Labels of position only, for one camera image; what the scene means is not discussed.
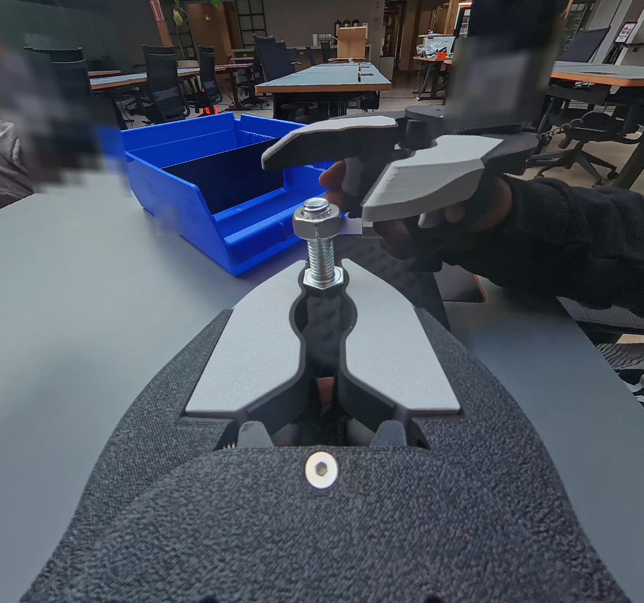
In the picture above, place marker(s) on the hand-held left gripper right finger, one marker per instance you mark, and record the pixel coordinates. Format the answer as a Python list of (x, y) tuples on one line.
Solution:
[(397, 356)]

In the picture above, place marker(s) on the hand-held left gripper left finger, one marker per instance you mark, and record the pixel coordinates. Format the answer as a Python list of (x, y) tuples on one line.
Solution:
[(241, 356)]

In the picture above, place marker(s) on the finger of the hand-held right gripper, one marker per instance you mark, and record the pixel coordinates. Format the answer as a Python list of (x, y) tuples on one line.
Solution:
[(432, 180), (332, 135)]

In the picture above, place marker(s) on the silver hex nut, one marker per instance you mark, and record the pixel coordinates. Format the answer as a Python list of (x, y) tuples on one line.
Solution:
[(314, 225)]

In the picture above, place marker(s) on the silver hex bolt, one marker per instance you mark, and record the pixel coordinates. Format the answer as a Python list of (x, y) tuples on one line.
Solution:
[(322, 260)]

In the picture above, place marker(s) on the blue plastic bin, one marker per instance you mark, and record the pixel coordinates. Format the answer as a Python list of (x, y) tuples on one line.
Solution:
[(199, 210)]

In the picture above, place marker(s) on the person's right forearm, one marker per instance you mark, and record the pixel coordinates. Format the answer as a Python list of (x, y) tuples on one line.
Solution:
[(568, 240)]

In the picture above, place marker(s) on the person's right hand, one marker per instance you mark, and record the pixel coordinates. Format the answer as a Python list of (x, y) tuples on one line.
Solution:
[(468, 230)]

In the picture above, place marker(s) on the person's left hand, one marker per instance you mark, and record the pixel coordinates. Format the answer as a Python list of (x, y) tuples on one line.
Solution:
[(325, 390)]

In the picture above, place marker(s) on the long grey table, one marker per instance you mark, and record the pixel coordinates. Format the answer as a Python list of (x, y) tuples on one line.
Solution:
[(322, 77)]

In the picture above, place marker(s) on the black office chair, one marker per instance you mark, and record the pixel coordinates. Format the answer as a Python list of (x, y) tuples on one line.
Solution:
[(274, 59), (65, 74), (163, 79), (591, 44), (609, 318), (583, 132), (210, 74)]

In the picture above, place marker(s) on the wooden box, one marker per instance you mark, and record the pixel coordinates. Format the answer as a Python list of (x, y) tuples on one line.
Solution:
[(351, 43)]

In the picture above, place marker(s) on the wood-edged grey table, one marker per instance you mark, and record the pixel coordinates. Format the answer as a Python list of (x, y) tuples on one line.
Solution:
[(598, 73), (151, 77)]

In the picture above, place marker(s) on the black paned door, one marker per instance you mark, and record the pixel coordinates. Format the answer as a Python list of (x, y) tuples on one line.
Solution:
[(250, 21)]

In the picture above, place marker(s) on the small red white sign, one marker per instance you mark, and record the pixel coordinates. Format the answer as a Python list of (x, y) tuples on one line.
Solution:
[(627, 31)]

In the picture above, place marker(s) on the green potted plant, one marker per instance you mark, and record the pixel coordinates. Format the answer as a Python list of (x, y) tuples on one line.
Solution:
[(178, 14)]

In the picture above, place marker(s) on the black white printed clothing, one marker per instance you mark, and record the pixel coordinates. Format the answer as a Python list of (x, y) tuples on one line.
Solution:
[(638, 386)]

